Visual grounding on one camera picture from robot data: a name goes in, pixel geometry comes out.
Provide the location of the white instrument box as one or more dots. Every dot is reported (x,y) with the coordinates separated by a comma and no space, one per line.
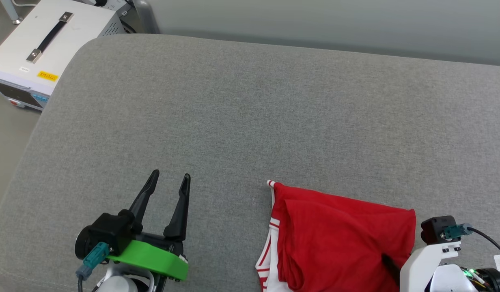
(71,44)

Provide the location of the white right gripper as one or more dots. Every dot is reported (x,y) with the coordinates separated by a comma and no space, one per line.
(420,267)

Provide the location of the grey fabric sofa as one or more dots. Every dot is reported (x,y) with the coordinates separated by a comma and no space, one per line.
(254,113)

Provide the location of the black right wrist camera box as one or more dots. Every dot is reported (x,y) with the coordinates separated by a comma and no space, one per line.
(434,229)

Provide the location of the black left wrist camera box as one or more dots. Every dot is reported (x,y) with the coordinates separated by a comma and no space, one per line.
(106,231)

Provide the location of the grey metal table leg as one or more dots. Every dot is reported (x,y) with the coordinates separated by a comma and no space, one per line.
(10,10)

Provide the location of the red and white garment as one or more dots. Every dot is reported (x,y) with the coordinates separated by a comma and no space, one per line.
(339,239)

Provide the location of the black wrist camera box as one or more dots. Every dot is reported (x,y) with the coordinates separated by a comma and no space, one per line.
(106,231)
(434,229)

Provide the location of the yellow warning label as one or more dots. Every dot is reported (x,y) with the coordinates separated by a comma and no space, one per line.
(47,76)

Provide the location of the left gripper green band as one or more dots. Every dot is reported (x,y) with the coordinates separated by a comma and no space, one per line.
(152,257)

